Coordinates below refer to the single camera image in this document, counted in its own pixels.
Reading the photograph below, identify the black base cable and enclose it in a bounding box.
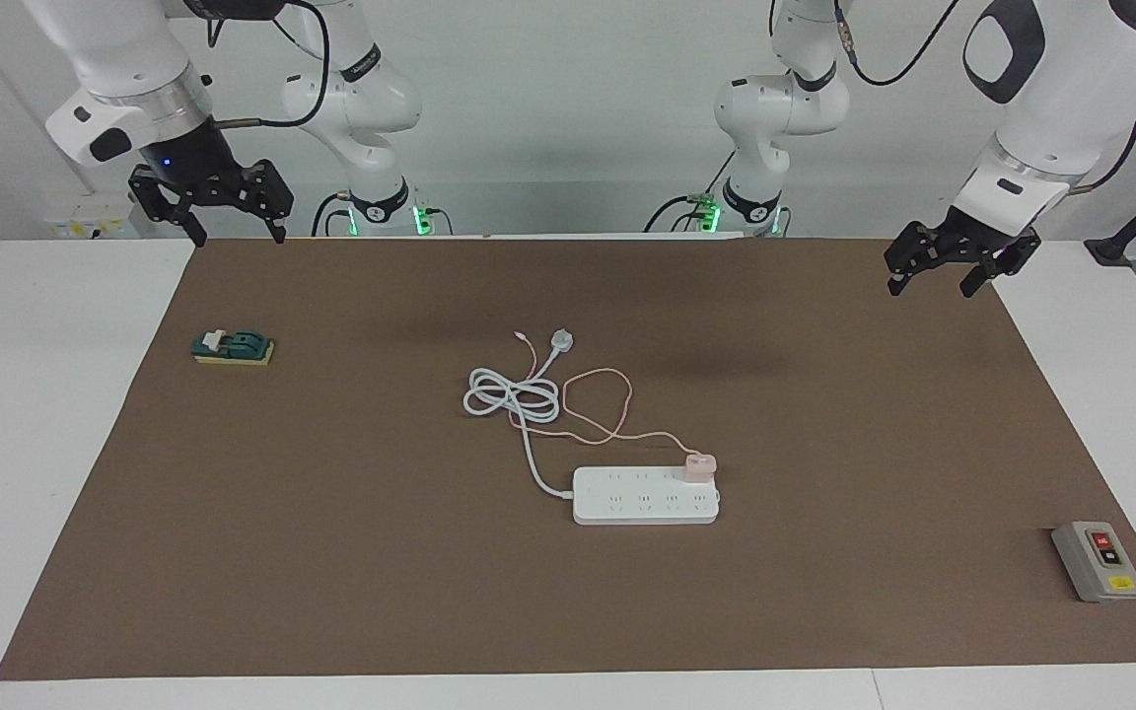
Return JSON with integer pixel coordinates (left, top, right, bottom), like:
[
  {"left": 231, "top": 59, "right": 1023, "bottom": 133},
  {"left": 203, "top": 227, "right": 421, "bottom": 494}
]
[
  {"left": 643, "top": 148, "right": 739, "bottom": 236},
  {"left": 310, "top": 190, "right": 354, "bottom": 239}
]

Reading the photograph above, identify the pink charging cable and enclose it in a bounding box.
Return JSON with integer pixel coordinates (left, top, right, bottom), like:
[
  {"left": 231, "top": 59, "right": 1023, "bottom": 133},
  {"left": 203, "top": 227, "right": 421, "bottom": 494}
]
[{"left": 513, "top": 329, "right": 699, "bottom": 461}]

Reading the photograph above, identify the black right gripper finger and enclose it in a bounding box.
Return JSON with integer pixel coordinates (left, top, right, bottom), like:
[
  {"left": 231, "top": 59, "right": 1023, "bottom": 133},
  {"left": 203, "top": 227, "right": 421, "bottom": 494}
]
[
  {"left": 127, "top": 164, "right": 211, "bottom": 249},
  {"left": 231, "top": 156, "right": 296, "bottom": 246}
]

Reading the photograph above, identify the white power cord with plug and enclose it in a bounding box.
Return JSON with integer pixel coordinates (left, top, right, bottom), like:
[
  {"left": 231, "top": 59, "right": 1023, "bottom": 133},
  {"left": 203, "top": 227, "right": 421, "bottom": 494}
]
[{"left": 462, "top": 329, "right": 577, "bottom": 498}]

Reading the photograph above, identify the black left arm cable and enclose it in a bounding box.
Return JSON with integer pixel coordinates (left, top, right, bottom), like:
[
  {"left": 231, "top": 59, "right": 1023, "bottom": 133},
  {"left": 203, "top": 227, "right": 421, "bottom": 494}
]
[{"left": 832, "top": 0, "right": 1136, "bottom": 196}]

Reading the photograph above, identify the white power strip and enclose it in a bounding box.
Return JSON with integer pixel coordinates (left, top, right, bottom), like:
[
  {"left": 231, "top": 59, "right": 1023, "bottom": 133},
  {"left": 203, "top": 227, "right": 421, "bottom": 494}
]
[{"left": 571, "top": 464, "right": 723, "bottom": 527}]

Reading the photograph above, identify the white wall outlet box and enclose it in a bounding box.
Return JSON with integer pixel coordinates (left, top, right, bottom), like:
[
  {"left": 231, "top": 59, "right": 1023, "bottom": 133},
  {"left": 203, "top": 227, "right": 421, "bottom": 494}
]
[{"left": 44, "top": 190, "right": 141, "bottom": 241}]

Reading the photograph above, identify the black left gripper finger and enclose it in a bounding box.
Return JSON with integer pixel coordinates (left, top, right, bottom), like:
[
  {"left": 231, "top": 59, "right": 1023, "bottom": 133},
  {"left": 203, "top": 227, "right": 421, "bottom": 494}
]
[
  {"left": 958, "top": 235, "right": 1044, "bottom": 301},
  {"left": 883, "top": 221, "right": 948, "bottom": 299}
]

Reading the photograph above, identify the grey on-off switch box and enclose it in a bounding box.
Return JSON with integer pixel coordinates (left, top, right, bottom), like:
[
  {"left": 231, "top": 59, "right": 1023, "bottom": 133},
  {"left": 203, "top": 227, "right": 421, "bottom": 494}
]
[{"left": 1050, "top": 520, "right": 1136, "bottom": 604}]

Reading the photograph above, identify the brown table mat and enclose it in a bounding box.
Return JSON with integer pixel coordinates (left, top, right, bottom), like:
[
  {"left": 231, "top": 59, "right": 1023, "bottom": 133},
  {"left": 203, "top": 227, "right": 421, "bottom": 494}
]
[{"left": 0, "top": 236, "right": 1136, "bottom": 682}]

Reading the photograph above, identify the green knife switch block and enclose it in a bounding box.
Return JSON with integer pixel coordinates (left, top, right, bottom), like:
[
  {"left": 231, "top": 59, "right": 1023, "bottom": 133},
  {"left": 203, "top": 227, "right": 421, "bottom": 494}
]
[{"left": 190, "top": 327, "right": 277, "bottom": 368}]

